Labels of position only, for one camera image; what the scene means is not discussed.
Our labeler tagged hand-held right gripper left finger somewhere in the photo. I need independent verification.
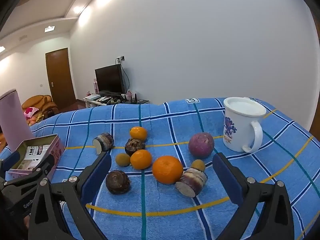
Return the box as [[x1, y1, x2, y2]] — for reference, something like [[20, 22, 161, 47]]
[[28, 152, 112, 240]]

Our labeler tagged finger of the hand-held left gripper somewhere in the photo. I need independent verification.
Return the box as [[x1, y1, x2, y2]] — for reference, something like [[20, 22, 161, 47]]
[[4, 154, 57, 193], [0, 151, 22, 178]]

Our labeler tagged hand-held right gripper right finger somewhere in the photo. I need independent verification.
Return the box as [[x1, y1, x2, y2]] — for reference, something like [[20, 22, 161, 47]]
[[212, 152, 295, 240]]

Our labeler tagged dark brown round tuber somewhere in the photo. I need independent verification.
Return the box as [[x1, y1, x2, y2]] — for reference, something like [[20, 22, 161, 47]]
[[105, 170, 131, 195]]

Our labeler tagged small green-brown kiwi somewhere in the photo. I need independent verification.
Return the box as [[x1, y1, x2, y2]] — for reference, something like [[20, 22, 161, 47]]
[[191, 159, 206, 172], [115, 153, 131, 167]]

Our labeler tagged cut purple yam piece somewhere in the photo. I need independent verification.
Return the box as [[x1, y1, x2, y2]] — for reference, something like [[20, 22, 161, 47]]
[[175, 167, 208, 198], [92, 132, 115, 155]]

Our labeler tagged round purple turnip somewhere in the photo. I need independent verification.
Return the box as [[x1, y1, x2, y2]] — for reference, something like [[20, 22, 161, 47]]
[[188, 132, 215, 159]]

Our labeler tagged medium orange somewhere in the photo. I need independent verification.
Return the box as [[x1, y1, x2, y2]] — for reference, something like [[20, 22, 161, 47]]
[[130, 149, 153, 170]]

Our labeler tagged wrinkled brown passion fruit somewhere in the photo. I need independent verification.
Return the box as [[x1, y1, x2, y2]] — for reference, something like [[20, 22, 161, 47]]
[[124, 138, 146, 156]]

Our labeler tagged small glossy orange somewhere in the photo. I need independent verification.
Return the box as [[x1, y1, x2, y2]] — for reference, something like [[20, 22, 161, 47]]
[[129, 126, 148, 142]]

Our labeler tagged large orange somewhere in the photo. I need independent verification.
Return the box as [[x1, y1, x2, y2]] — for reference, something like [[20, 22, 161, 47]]
[[152, 155, 184, 185]]

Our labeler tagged printed paper liner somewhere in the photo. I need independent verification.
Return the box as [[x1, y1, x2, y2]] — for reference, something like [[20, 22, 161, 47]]
[[15, 145, 50, 170]]

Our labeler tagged lilac cylinder container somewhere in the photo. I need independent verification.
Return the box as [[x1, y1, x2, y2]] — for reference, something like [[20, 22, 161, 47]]
[[0, 89, 34, 153]]

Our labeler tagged white printed mug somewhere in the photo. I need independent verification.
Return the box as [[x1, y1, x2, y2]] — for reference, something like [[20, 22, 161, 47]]
[[223, 97, 267, 153]]

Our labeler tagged pink floral pillow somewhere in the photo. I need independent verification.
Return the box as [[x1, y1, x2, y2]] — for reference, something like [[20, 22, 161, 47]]
[[24, 107, 40, 118]]

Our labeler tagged orange leather sofa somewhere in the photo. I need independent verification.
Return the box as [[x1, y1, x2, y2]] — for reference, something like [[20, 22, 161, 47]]
[[22, 95, 44, 127]]

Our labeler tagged orange leather armchair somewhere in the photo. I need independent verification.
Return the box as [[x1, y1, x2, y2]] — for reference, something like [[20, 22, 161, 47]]
[[41, 95, 60, 118]]

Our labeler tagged white television stand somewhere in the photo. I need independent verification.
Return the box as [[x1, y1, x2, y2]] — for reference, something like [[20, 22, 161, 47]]
[[83, 94, 150, 108]]

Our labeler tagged blue plaid blanket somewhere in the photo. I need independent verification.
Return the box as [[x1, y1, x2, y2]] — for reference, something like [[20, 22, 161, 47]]
[[0, 97, 317, 240]]

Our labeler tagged brown wooden door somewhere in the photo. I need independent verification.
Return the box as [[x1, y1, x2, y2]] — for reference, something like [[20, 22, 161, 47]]
[[45, 47, 76, 110]]

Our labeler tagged black flat television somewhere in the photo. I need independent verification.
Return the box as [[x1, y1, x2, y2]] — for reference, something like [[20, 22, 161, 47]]
[[94, 64, 125, 96]]

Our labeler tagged black power cable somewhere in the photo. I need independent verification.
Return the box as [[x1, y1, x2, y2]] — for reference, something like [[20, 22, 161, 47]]
[[121, 62, 130, 90]]

